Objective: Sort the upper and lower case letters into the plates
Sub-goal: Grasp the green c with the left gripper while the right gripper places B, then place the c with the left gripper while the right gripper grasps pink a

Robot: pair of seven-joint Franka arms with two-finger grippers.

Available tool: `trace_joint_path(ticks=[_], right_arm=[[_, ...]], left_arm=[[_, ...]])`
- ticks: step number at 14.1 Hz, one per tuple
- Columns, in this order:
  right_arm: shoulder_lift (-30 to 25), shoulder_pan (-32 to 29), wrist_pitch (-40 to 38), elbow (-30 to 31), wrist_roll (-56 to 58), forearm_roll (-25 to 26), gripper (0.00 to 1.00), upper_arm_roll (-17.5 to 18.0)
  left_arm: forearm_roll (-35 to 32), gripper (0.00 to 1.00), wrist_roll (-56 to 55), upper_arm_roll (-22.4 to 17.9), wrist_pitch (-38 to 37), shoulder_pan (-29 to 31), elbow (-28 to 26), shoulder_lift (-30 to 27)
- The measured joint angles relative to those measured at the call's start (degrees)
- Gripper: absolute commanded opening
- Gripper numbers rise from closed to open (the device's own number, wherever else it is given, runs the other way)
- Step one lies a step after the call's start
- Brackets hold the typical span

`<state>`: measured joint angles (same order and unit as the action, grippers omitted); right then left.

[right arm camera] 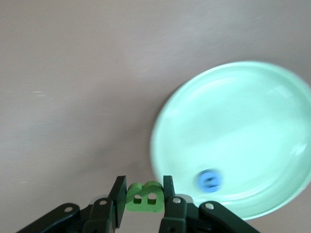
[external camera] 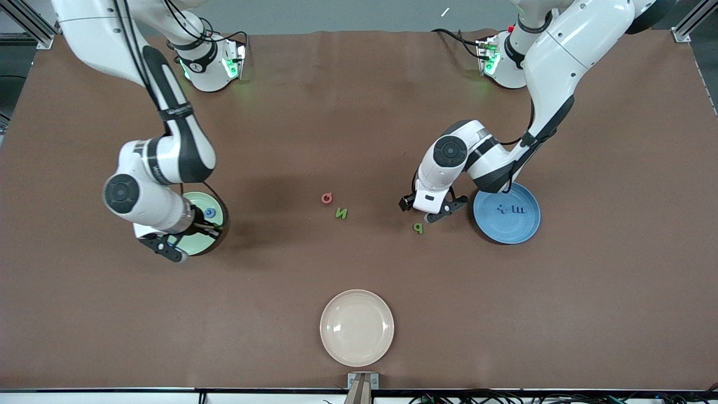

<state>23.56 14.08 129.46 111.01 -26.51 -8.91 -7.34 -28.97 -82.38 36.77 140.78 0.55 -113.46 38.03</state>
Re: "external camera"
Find brown table cover sheet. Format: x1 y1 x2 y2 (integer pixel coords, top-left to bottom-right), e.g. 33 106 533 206
0 29 718 392

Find beige plate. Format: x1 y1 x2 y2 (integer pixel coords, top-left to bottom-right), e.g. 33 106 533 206
320 289 395 368

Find black arm base cable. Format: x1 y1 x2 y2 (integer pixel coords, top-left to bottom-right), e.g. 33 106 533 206
431 27 484 59
194 16 249 57

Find black right arm base cable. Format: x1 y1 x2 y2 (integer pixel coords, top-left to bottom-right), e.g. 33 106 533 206
194 16 249 57

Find black left arm base cable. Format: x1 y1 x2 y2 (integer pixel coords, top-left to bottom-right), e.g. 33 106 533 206
431 27 484 59

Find light green plate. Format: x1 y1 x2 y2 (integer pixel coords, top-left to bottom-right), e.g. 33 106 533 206
171 192 224 257

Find blue plate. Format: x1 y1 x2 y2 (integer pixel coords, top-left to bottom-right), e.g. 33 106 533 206
473 181 541 245

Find aluminium frame profile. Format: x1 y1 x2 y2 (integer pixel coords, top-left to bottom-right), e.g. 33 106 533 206
0 0 55 50
673 0 718 43

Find brown camera support pole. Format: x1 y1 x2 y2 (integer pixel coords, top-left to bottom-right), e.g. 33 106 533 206
342 374 375 404

